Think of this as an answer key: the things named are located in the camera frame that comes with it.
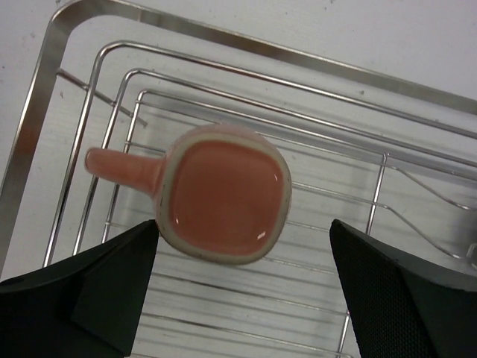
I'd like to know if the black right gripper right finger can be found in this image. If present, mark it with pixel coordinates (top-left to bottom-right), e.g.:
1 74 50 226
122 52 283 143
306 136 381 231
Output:
329 219 476 357

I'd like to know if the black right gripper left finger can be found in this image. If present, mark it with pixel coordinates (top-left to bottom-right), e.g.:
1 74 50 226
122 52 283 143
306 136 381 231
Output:
1 220 159 357

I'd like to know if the pink mug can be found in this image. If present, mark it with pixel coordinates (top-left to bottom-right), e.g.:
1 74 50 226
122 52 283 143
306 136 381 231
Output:
84 124 292 265

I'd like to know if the metal wire dish rack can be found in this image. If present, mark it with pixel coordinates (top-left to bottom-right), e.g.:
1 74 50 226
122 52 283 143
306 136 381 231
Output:
1 1 476 357

